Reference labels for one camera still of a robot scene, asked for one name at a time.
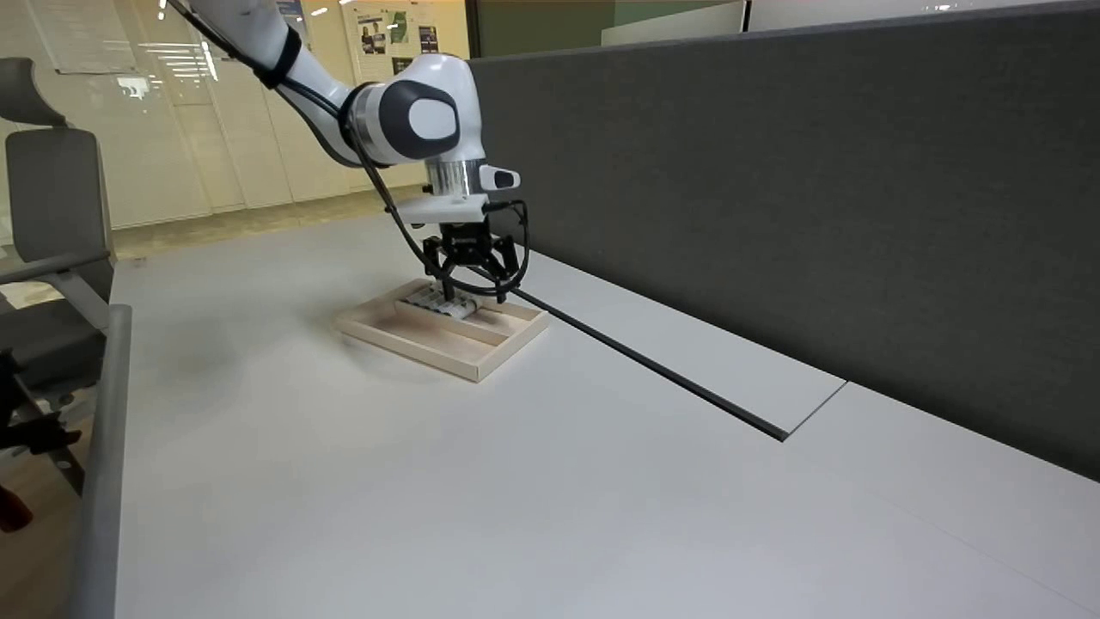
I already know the grey desk cable cover panel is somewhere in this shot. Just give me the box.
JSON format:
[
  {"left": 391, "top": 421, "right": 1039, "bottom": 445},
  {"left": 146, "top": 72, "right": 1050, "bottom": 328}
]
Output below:
[{"left": 523, "top": 253, "right": 842, "bottom": 441}]

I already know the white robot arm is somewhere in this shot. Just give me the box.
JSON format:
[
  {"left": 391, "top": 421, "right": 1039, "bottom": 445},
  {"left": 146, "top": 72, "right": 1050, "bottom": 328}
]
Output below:
[{"left": 167, "top": 0, "right": 524, "bottom": 300}]

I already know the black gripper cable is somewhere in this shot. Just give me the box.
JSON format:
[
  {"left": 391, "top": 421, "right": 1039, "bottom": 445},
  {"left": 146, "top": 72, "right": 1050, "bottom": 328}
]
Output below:
[{"left": 364, "top": 157, "right": 536, "bottom": 301}]

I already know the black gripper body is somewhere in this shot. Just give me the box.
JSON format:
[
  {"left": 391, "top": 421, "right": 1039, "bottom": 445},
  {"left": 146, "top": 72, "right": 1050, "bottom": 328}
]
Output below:
[{"left": 441, "top": 222, "right": 492, "bottom": 265}]

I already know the grey office chair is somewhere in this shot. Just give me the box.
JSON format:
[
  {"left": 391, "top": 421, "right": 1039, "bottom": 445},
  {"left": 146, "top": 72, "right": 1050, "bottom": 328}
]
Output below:
[{"left": 0, "top": 56, "right": 113, "bottom": 491}]

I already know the grey fabric partition wall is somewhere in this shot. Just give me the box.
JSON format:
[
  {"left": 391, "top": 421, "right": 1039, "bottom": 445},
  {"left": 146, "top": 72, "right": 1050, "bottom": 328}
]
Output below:
[{"left": 475, "top": 0, "right": 1100, "bottom": 479}]

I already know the wooden compartment tray box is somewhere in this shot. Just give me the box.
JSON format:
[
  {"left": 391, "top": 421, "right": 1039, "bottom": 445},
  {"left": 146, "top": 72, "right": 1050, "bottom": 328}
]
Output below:
[{"left": 332, "top": 277, "right": 545, "bottom": 383}]

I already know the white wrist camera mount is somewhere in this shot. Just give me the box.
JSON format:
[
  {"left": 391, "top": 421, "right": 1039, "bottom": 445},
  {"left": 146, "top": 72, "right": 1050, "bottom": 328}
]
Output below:
[{"left": 398, "top": 157, "right": 523, "bottom": 222}]

